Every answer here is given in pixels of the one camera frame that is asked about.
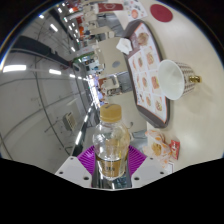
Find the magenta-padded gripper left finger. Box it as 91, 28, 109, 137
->
54, 143, 98, 188

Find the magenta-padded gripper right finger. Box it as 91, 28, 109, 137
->
125, 144, 167, 190

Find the clear bottle with yellow cap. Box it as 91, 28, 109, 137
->
92, 103, 132, 181

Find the clear plastic bag with food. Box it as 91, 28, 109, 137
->
144, 129, 174, 168

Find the red sauce packet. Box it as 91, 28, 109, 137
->
169, 139, 181, 160

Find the ceiling air conditioner unit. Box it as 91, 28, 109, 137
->
63, 111, 78, 132

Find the brown tray with food-print liner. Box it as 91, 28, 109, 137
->
123, 20, 171, 129

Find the group of ceiling lights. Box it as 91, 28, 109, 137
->
2, 3, 98, 148

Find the beige chair with round hole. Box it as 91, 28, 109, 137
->
99, 43, 129, 79

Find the white paper napkin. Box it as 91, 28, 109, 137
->
115, 37, 134, 55

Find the group of beige chairs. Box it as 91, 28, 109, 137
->
66, 0, 116, 111

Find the flat round red coaster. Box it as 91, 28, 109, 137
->
149, 3, 174, 23

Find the colourful sticker sheet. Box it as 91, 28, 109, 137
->
123, 0, 148, 21

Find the patterned white mug gold handle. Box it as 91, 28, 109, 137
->
157, 59, 203, 101

